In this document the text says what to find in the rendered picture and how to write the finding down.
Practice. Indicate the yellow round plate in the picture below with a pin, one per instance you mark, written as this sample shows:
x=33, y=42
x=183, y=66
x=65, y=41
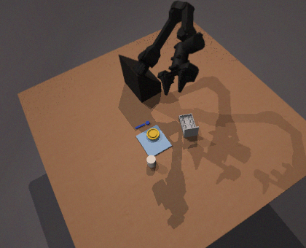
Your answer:
x=153, y=133

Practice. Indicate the light blue square mat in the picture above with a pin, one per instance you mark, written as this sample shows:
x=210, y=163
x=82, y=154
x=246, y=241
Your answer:
x=156, y=146

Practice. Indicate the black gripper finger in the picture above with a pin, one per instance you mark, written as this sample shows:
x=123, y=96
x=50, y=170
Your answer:
x=183, y=77
x=166, y=83

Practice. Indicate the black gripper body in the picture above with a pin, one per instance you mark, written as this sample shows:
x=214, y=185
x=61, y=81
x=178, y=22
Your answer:
x=180, y=62

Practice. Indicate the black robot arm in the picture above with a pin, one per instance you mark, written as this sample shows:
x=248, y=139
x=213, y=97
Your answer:
x=191, y=42

